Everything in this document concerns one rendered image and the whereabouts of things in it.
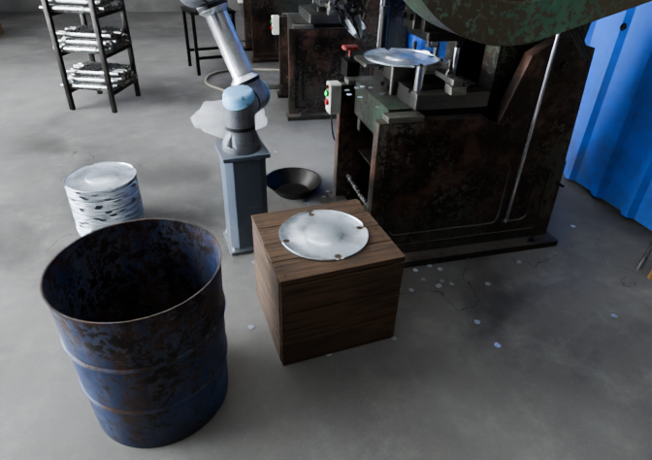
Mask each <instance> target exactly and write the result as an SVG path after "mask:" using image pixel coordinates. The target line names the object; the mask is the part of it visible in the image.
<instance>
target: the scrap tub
mask: <svg viewBox="0 0 652 460"><path fill-rule="evenodd" d="M221 260H222V252H221V247H220V245H219V242H218V241H217V239H216V238H215V236H214V235H213V234H212V233H210V232H209V231H208V230H206V229H205V228H203V227H201V226H199V225H197V224H194V223H191V222H188V221H184V220H179V219H172V218H141V219H133V220H127V221H123V222H119V223H115V224H112V225H108V226H105V227H102V228H100V229H97V230H94V231H92V232H90V233H88V234H86V235H83V236H81V237H80V238H78V239H76V240H74V241H73V242H71V243H70V244H68V245H67V246H65V247H64V248H62V249H61V250H60V251H59V252H58V253H56V255H55V256H54V257H53V258H52V259H51V260H50V262H49V263H48V265H47V267H46V268H45V269H44V271H43V273H42V276H41V280H40V291H41V295H42V298H43V300H44V302H45V303H46V304H47V306H48V307H49V311H50V313H51V316H52V318H53V320H54V322H55V325H56V327H57V329H58V331H59V335H60V342H61V345H62V347H63V349H64V351H65V352H66V353H67V355H68V356H69V357H70V358H71V360H72V362H73V364H74V367H75V369H76V371H77V374H78V376H79V381H80V385H81V389H82V392H83V393H84V395H85V396H86V397H87V398H88V400H89V402H90V404H91V406H92V408H93V410H94V412H95V415H96V417H97V419H98V421H99V424H100V426H101V428H102V429H103V431H104V432H105V433H106V434H107V435H108V436H109V437H110V438H111V439H113V440H114V441H116V442H117V443H120V444H123V445H126V446H130V447H136V448H156V447H161V446H166V445H169V444H174V443H177V442H179V441H182V440H184V439H186V438H188V437H190V436H191V435H193V434H194V433H196V432H197V431H199V430H200V429H202V428H203V427H204V426H205V425H206V424H207V423H208V422H209V421H210V420H211V419H212V418H213V417H214V416H215V414H216V413H217V412H218V410H219V409H220V407H221V405H222V403H223V401H224V399H225V396H226V393H227V388H228V370H227V347H228V341H227V336H226V333H225V320H224V312H225V306H226V300H225V294H224V291H223V287H222V271H221Z"/></svg>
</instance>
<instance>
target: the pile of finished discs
mask: <svg viewBox="0 0 652 460"><path fill-rule="evenodd" d="M311 213H312V214H314V216H309V213H307V212H302V213H299V214H295V215H293V216H291V217H290V218H288V219H287V220H286V221H285V222H284V223H283V224H282V225H281V227H280V230H279V238H280V240H281V241H283V240H286V239H287V240H290V242H289V243H285V242H282V244H283V245H284V246H285V247H286V248H287V249H288V250H289V251H291V252H292V253H294V254H296V255H298V256H301V257H304V258H307V259H310V260H317V261H335V260H339V258H336V257H335V255H337V254H339V255H341V256H342V257H341V259H345V258H348V257H350V256H353V255H355V254H356V253H358V252H359V251H361V250H362V249H363V248H364V247H365V245H366V244H367V242H368V239H369V233H368V230H367V228H365V227H364V225H363V223H362V222H361V221H360V220H359V219H357V218H356V217H354V216H352V215H350V214H345V213H342V212H337V211H331V210H313V212H311ZM357 226H361V227H364V228H363V229H357V228H356V227H357Z"/></svg>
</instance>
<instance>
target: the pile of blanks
mask: <svg viewBox="0 0 652 460"><path fill-rule="evenodd" d="M63 185H64V187H65V189H66V192H67V196H68V199H69V205H70V206H71V209H72V213H73V216H74V219H75V222H76V227H77V230H78V232H79V234H80V235H81V236H83V235H86V234H88V233H90V232H92V231H94V230H97V229H100V228H102V227H105V226H108V225H112V224H115V223H119V222H123V221H127V220H133V219H141V218H146V217H145V212H144V206H143V200H142V195H141V191H140V187H139V184H138V178H137V175H136V177H135V178H134V179H133V180H132V181H130V182H129V183H127V184H126V185H124V186H122V187H120V188H117V189H112V190H110V191H105V192H99V193H80V192H76V191H72V190H70V189H68V188H67V187H66V186H65V184H64V182H63Z"/></svg>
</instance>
